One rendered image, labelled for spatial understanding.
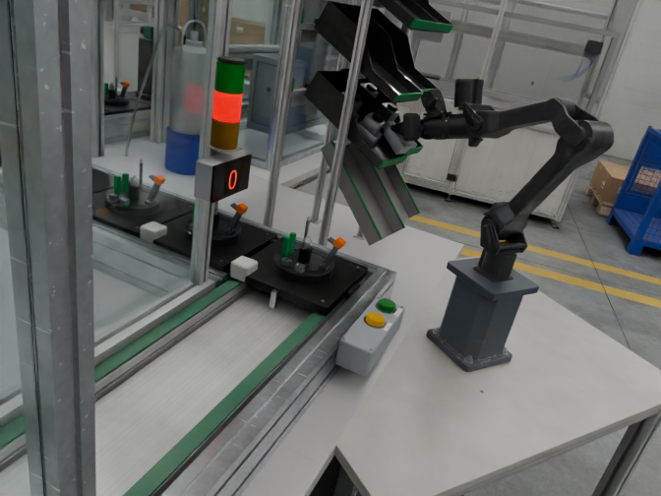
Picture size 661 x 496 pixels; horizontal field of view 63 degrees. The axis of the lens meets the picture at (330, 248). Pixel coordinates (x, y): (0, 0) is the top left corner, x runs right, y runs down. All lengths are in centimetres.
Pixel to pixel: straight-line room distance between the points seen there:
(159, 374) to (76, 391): 61
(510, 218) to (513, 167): 401
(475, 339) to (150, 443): 70
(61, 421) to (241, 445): 46
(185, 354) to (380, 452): 39
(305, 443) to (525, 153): 440
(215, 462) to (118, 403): 22
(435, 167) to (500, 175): 59
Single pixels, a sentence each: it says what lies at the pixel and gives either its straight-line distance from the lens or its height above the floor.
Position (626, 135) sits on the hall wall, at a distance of 989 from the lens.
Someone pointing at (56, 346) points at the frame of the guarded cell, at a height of 134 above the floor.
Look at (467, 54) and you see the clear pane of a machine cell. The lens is 502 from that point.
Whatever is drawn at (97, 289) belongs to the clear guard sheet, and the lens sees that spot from 94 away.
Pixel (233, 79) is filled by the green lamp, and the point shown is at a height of 139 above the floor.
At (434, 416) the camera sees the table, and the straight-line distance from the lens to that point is 110.
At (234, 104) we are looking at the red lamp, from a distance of 100.
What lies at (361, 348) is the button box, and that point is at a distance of 104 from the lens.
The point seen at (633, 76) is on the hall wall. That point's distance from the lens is 977.
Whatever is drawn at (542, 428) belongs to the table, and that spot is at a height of 86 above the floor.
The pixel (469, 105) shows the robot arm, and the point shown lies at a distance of 126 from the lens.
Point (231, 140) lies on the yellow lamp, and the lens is 101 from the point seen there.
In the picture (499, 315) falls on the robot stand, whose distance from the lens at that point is 122.
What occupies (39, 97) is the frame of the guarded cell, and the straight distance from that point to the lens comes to 29.
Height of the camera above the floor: 154
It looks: 25 degrees down
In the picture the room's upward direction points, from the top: 11 degrees clockwise
